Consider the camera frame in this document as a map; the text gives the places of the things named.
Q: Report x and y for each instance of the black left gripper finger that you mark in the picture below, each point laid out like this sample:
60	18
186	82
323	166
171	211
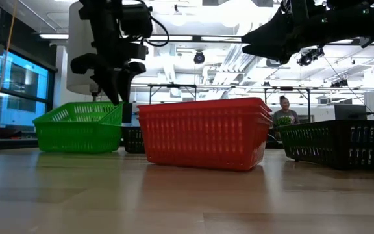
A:
125	84
109	84

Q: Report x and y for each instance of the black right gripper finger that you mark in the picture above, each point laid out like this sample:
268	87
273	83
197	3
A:
271	31
278	52

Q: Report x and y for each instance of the green plastic basket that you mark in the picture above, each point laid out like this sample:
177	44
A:
114	115
76	139
76	124

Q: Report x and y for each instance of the red plastic basket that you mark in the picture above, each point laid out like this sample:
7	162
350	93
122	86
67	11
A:
266	113
203	143
203	105

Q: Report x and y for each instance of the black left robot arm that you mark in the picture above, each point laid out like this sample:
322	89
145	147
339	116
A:
106	22

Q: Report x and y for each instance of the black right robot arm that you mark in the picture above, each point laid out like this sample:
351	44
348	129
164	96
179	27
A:
352	19

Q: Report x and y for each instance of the black ceiling spotlight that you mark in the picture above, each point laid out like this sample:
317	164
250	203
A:
308	57
339	83

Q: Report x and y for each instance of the white cylinder shade lamp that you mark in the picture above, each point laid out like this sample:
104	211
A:
80	48

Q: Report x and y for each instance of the long ceiling light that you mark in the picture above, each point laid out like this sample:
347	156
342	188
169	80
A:
174	38
54	36
221	39

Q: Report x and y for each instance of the black plastic basket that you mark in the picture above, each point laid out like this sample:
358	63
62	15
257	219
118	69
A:
133	139
336	146

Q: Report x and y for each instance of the person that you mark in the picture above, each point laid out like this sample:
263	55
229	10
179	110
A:
284	113

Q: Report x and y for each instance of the black hanging ceiling device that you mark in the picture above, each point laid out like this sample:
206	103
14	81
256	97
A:
199	58

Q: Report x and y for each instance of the dark computer monitor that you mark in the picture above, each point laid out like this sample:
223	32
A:
349	112

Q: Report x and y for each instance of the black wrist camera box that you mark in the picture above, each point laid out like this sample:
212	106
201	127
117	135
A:
136	21

